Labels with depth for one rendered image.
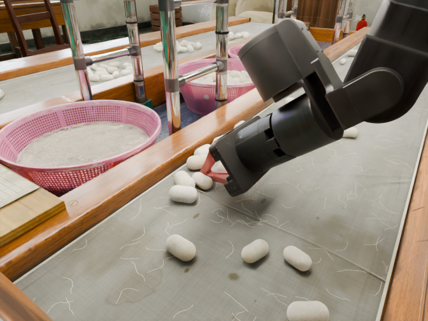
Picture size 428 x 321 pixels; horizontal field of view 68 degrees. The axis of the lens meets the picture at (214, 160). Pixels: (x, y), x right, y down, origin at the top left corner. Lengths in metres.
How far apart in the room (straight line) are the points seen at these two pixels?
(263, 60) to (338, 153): 0.29
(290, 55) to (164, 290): 0.25
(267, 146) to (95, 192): 0.22
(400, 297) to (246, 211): 0.18
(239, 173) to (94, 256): 0.18
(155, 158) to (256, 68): 0.22
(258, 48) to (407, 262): 0.26
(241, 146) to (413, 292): 0.21
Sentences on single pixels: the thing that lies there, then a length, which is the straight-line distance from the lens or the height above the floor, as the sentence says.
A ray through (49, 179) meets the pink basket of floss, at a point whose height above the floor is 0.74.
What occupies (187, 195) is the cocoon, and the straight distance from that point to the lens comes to 0.40.
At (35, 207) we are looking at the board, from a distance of 0.40.
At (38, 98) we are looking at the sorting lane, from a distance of 0.87.
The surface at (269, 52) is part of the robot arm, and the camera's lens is 0.32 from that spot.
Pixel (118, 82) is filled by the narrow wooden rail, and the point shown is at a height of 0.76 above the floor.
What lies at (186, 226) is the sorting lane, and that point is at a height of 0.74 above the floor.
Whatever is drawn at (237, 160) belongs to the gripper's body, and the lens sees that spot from 0.37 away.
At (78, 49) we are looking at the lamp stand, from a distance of 0.70.
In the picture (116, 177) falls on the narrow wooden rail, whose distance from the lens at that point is 0.44.
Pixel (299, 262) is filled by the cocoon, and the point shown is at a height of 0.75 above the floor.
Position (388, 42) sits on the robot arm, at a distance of 0.30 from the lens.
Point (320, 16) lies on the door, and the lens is 5.53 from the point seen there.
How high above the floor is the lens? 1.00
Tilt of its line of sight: 31 degrees down
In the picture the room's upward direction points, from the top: straight up
